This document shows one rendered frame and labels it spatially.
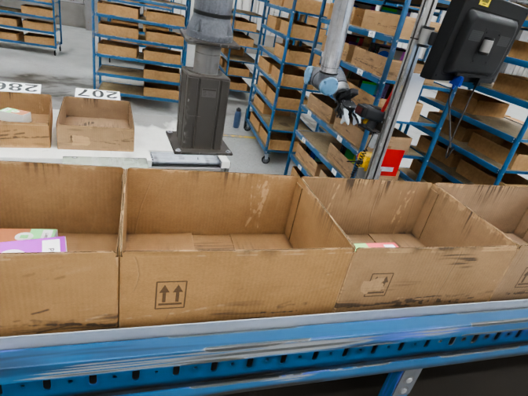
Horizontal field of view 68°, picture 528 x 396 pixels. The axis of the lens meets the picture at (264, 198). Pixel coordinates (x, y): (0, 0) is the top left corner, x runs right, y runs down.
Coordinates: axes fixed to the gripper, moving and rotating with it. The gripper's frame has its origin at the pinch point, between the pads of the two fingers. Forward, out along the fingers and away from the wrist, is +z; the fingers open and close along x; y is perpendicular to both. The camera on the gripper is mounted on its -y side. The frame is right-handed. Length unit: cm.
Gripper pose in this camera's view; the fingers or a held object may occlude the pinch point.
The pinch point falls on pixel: (353, 122)
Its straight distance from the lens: 195.0
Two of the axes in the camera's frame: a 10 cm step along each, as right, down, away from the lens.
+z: 1.4, 8.6, -4.9
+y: -2.9, 5.1, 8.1
